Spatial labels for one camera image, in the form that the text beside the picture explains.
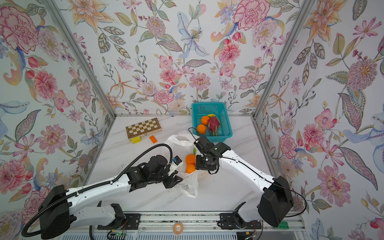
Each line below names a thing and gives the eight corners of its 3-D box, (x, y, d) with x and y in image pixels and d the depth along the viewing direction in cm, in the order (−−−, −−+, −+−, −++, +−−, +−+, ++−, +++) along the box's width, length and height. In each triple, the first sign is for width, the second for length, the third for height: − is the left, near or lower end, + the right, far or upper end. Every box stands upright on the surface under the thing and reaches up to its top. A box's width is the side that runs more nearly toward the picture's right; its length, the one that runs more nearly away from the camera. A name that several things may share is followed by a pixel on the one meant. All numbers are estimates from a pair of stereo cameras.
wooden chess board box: (129, 141, 107) (127, 138, 105) (126, 129, 114) (125, 126, 112) (162, 130, 114) (161, 128, 111) (157, 119, 121) (157, 117, 119)
